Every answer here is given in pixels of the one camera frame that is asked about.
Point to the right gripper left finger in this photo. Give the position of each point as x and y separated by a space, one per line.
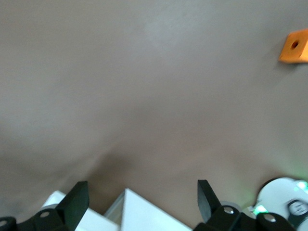
69 211

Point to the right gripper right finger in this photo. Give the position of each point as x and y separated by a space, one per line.
221 221

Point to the white plastic drawer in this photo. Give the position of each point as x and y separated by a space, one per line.
96 221

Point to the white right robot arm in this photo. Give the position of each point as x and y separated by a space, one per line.
279 192

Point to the white drawer cabinet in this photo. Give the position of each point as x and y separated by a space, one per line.
149 214

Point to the brown table mat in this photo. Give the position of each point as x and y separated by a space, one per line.
144 96

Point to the orange button enclosure box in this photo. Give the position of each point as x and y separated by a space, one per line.
294 54

